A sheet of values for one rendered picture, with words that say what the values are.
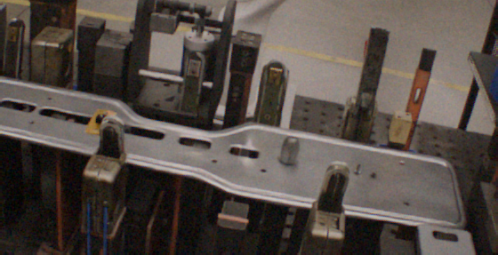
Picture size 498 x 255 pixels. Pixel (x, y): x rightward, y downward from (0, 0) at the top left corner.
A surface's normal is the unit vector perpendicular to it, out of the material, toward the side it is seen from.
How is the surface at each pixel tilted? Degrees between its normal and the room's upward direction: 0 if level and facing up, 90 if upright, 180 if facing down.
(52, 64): 90
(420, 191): 0
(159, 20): 90
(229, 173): 0
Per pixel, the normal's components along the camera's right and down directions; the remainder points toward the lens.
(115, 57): -0.13, 0.48
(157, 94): 0.15, -0.86
